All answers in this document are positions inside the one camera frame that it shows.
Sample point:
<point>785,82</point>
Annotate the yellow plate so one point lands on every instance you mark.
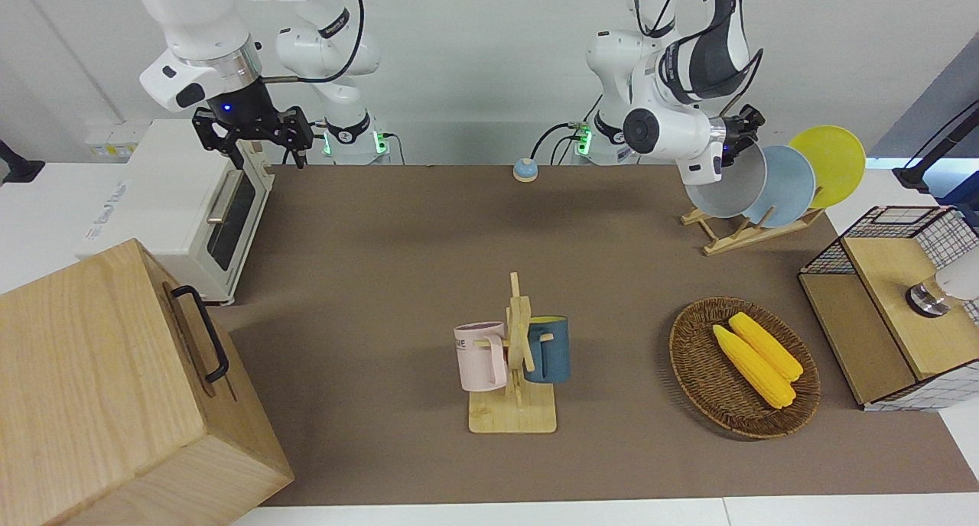
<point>837,159</point>

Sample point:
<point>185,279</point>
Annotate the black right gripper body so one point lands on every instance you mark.
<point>241,109</point>

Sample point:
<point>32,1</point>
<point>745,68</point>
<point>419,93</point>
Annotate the wooden plate rack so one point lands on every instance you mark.
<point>734,243</point>

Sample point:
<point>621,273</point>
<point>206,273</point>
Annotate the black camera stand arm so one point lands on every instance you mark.
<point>918,176</point>

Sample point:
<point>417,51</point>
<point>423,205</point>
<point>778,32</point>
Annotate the black clamp mount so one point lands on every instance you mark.
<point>19,170</point>

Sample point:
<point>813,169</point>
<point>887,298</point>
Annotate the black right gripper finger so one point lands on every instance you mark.
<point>214,132</point>
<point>297,128</point>

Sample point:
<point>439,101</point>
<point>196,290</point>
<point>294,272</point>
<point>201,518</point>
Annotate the pink mug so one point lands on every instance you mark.
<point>478,362</point>

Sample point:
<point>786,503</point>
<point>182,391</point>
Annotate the yellow corn cob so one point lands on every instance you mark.
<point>769,346</point>
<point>753,369</point>

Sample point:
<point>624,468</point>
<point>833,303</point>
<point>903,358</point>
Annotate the gray plate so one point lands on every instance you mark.
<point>723,193</point>

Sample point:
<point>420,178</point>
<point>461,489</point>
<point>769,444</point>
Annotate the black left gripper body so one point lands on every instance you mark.
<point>736,140</point>

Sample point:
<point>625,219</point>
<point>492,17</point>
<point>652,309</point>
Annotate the teal mug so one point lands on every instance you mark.
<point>552,354</point>

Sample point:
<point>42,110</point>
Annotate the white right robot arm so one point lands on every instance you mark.
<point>199,21</point>

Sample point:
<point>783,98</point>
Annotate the white toaster oven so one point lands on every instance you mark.
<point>168,197</point>

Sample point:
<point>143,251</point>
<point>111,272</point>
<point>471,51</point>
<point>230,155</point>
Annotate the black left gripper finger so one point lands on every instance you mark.
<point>752,116</point>
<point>748,151</point>

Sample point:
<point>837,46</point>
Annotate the brown table mat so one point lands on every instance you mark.
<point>382,281</point>

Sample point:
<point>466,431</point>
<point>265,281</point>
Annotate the blue bell with wooden base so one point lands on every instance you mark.
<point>525,171</point>

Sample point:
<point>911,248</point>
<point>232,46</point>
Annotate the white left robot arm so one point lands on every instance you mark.
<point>681,132</point>

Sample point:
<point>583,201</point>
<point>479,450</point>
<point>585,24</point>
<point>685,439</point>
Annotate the brown wicker basket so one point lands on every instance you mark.
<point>700,373</point>

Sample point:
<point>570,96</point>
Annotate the wooden box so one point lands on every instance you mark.
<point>92,373</point>

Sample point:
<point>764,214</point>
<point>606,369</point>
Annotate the wooden mug rack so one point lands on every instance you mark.
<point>512,415</point>

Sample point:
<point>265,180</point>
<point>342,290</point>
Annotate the white wall outlet strip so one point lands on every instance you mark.
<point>115,140</point>

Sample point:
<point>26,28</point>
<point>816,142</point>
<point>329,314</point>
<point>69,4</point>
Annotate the light blue plate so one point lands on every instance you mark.
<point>788,186</point>

